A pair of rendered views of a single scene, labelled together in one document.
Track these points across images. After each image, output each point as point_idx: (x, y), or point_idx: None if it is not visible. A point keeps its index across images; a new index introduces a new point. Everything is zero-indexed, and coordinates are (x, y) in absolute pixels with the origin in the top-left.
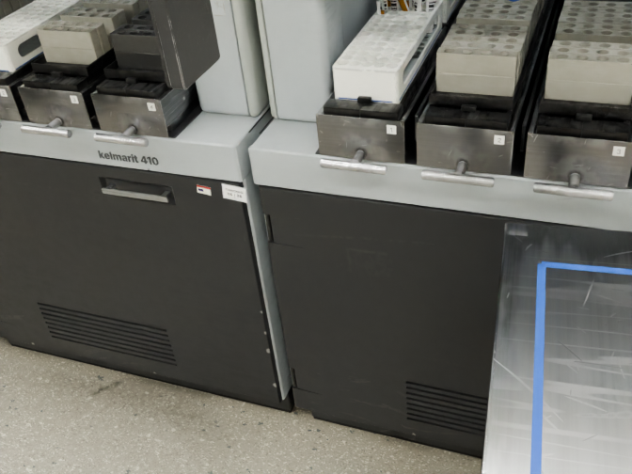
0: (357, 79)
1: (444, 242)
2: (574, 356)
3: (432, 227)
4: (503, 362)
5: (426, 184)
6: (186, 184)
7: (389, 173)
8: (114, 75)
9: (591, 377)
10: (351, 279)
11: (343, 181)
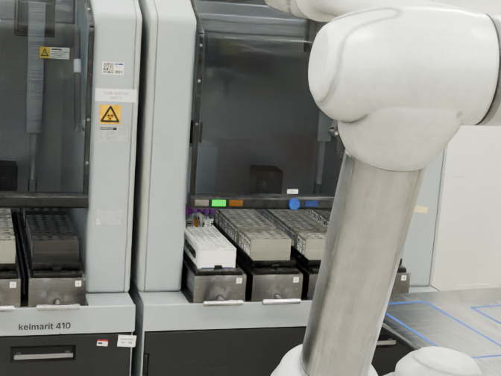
0: (214, 255)
1: (263, 351)
2: (411, 321)
3: (256, 341)
4: (393, 326)
5: (256, 312)
6: (89, 340)
7: (235, 309)
8: (39, 267)
9: (422, 324)
10: None
11: (206, 319)
